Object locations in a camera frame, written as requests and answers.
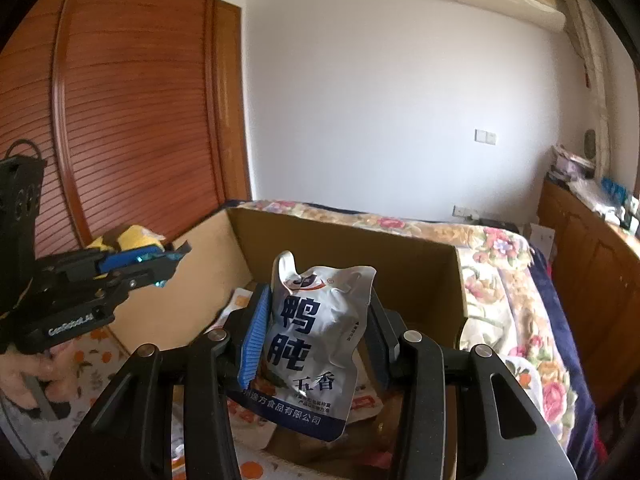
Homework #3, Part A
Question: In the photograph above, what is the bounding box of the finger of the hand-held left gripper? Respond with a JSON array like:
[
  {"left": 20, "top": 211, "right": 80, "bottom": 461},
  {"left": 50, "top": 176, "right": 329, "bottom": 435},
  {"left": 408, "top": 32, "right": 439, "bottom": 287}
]
[
  {"left": 50, "top": 258, "right": 181, "bottom": 312},
  {"left": 37, "top": 245, "right": 162, "bottom": 282}
]

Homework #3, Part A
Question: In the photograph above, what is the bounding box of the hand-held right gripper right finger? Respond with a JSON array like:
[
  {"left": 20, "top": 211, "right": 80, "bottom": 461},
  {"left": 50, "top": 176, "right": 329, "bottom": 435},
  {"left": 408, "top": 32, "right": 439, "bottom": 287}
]
[{"left": 366, "top": 290, "right": 577, "bottom": 480}]

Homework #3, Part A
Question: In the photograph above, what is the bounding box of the white red-print packet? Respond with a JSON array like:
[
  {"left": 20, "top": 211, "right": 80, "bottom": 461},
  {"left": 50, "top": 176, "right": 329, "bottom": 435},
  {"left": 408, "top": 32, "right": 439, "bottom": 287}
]
[{"left": 347, "top": 345, "right": 388, "bottom": 413}]

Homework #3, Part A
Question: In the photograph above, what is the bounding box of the pale floral curtain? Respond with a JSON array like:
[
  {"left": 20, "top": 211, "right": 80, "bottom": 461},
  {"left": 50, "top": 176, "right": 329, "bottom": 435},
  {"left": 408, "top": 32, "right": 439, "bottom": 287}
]
[{"left": 562, "top": 0, "right": 613, "bottom": 181}]

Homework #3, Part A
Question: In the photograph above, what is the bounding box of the white snack pouch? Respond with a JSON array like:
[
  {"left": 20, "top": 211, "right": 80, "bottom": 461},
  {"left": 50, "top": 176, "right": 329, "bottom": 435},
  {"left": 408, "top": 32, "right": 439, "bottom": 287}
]
[{"left": 225, "top": 251, "right": 377, "bottom": 443}]

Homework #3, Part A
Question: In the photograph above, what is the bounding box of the cardboard box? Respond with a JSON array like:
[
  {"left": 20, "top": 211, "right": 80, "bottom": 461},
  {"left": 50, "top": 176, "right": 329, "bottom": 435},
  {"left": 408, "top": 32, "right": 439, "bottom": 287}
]
[{"left": 107, "top": 204, "right": 468, "bottom": 480}]

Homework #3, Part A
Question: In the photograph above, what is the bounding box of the blue snack packet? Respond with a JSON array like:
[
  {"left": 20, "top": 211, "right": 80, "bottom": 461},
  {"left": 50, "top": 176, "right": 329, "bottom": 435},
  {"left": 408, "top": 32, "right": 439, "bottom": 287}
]
[{"left": 132, "top": 240, "right": 193, "bottom": 291}]

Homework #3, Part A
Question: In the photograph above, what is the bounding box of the black cable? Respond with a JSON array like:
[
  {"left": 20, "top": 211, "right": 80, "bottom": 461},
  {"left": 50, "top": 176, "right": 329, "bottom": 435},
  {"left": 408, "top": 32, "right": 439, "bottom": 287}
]
[{"left": 5, "top": 140, "right": 41, "bottom": 161}]

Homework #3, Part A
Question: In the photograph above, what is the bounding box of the clear plastic bag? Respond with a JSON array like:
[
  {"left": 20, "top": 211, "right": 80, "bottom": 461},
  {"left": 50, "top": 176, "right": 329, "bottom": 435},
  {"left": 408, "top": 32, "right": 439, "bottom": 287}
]
[{"left": 570, "top": 177, "right": 621, "bottom": 216}]

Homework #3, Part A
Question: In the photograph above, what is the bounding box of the pale printed packet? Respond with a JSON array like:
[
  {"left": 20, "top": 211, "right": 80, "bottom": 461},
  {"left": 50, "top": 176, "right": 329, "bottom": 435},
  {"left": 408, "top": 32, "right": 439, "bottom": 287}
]
[{"left": 227, "top": 400, "right": 286, "bottom": 453}]

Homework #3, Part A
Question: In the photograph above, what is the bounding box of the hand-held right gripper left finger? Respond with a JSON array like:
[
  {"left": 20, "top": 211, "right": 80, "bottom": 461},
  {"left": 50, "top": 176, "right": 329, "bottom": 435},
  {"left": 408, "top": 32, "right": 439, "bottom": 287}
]
[{"left": 47, "top": 282, "right": 275, "bottom": 480}]

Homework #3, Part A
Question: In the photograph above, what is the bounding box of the person's left hand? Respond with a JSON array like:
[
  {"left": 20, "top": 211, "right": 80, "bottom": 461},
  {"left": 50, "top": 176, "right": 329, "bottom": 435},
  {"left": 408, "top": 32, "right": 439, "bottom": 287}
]
[{"left": 0, "top": 335, "right": 82, "bottom": 411}]

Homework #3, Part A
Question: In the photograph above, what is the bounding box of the pack of blue bottles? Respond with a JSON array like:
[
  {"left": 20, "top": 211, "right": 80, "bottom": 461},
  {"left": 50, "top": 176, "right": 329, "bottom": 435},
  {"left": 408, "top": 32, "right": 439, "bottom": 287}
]
[{"left": 602, "top": 177, "right": 631, "bottom": 206}]

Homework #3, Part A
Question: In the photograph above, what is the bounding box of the floral blanket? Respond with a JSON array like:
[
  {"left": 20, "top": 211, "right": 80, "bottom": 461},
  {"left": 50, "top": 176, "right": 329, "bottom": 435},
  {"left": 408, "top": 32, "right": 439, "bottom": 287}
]
[{"left": 235, "top": 200, "right": 596, "bottom": 456}]

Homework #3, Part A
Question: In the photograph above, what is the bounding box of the wooden louvered wardrobe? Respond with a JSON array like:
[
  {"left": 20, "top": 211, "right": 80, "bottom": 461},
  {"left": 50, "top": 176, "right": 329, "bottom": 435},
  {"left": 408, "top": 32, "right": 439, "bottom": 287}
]
[{"left": 0, "top": 0, "right": 253, "bottom": 261}]

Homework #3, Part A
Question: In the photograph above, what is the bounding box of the orange-print bed sheet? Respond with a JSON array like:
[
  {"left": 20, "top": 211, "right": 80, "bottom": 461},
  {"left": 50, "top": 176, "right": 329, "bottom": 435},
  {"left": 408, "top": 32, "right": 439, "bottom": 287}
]
[{"left": 0, "top": 327, "right": 266, "bottom": 480}]

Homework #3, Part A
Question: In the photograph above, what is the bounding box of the stack of boxes and books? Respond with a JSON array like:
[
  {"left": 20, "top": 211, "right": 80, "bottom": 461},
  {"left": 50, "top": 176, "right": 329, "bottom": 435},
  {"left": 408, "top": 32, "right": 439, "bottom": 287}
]
[{"left": 547, "top": 145, "right": 596, "bottom": 186}]

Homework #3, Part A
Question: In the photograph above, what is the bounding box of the yellow plush toy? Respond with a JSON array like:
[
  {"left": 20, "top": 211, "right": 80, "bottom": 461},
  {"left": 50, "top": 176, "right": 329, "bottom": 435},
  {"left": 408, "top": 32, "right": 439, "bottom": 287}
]
[{"left": 85, "top": 226, "right": 168, "bottom": 256}]

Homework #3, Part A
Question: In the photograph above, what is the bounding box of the wooden cabinet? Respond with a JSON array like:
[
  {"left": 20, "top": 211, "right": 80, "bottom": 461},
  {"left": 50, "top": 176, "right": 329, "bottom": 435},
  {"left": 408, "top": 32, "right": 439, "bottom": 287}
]
[{"left": 537, "top": 180, "right": 640, "bottom": 411}]

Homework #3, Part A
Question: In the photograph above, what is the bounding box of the white orange-edged packet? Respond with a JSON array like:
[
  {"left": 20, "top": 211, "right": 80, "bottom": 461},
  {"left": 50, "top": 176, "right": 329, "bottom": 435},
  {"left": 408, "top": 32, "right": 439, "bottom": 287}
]
[{"left": 220, "top": 287, "right": 256, "bottom": 331}]

